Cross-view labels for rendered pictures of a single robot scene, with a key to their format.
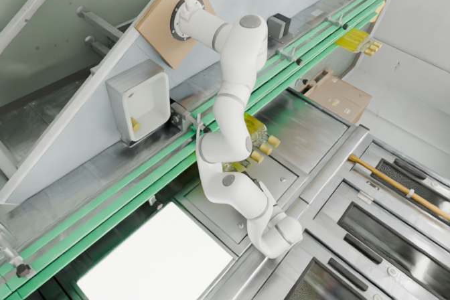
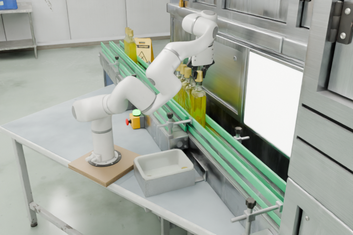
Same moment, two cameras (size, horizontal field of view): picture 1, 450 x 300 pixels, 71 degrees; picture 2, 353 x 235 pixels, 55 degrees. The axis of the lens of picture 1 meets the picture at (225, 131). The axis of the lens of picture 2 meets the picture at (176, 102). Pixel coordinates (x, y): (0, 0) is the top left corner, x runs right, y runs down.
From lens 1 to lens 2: 0.81 m
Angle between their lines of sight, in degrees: 29
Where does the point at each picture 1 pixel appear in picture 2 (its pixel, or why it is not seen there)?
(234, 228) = (237, 62)
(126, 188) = (224, 158)
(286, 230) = (188, 25)
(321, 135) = (182, 34)
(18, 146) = not seen: outside the picture
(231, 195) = (155, 74)
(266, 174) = not seen: hidden behind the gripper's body
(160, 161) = (207, 142)
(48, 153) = (203, 225)
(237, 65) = (86, 107)
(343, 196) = not seen: outside the picture
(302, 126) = not seen: hidden behind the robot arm
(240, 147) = (122, 83)
